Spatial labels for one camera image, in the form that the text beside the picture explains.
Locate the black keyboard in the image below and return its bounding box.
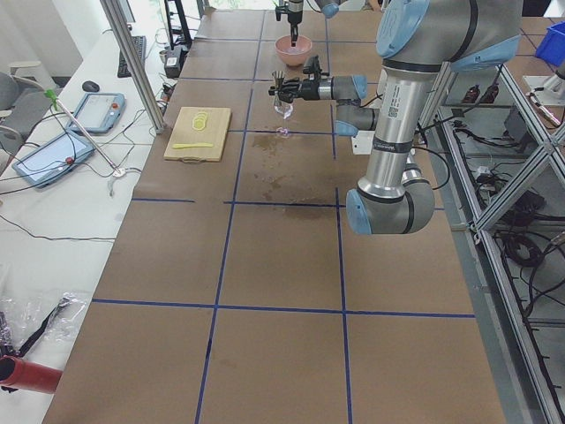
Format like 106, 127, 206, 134
117, 34, 147, 79

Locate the yellow plastic knife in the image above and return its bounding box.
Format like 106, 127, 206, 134
172, 142, 214, 149

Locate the clear wine glass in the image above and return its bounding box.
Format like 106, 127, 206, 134
274, 102, 294, 138

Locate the crumpled clear plastic bag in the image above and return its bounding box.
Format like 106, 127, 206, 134
1, 291, 89, 358

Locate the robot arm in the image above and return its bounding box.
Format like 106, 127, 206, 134
269, 0, 523, 234
284, 0, 343, 26

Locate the blue teach pendant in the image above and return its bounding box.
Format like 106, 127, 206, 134
11, 132, 94, 188
73, 93, 125, 134

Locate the aluminium frame post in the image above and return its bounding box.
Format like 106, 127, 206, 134
100, 0, 165, 134

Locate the pink bowl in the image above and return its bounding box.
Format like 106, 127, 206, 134
275, 35, 313, 66

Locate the steel cone jigger cup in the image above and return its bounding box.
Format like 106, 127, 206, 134
272, 71, 285, 108

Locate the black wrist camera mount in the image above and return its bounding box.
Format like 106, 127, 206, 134
275, 3, 288, 21

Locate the black computer mouse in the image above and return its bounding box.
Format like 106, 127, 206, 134
82, 80, 101, 93

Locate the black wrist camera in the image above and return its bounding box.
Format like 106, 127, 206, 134
302, 55, 329, 80

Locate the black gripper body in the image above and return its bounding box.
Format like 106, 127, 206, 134
287, 0, 303, 27
282, 78, 319, 101

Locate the wooden cutting board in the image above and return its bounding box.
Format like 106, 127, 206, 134
163, 107, 231, 162

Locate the red thermos bottle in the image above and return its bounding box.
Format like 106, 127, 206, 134
1, 356, 63, 394

